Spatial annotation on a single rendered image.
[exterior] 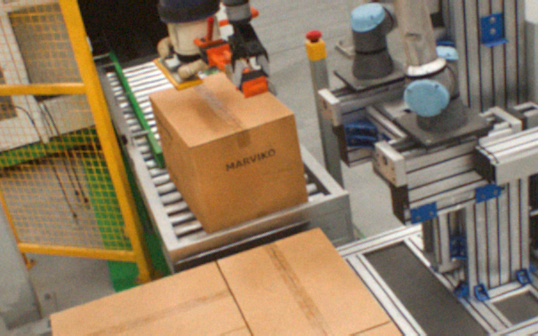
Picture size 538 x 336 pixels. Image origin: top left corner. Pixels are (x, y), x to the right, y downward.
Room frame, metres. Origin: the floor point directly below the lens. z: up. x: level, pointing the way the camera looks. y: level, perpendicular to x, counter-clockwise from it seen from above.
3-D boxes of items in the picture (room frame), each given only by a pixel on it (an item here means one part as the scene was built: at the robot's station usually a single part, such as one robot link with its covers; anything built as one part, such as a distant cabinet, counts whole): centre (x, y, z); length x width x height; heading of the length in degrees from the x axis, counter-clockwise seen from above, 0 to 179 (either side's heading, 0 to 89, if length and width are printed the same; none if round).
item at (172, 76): (2.74, 0.26, 1.13); 0.34 x 0.10 x 0.05; 16
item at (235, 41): (2.21, 0.00, 1.37); 0.09 x 0.08 x 0.12; 15
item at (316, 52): (3.10, -0.30, 0.50); 0.07 x 0.07 x 1.00; 13
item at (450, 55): (2.08, -0.54, 1.20); 0.13 x 0.12 x 0.14; 154
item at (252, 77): (2.19, 0.00, 1.23); 0.08 x 0.07 x 0.05; 16
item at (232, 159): (2.77, 0.14, 0.75); 0.60 x 0.40 x 0.40; 17
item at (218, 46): (2.53, 0.09, 1.23); 0.10 x 0.08 x 0.06; 106
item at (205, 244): (2.43, 0.06, 0.58); 0.70 x 0.03 x 0.06; 103
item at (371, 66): (2.57, -0.44, 1.09); 0.15 x 0.15 x 0.10
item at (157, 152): (3.85, 0.66, 0.60); 1.60 x 0.10 x 0.09; 13
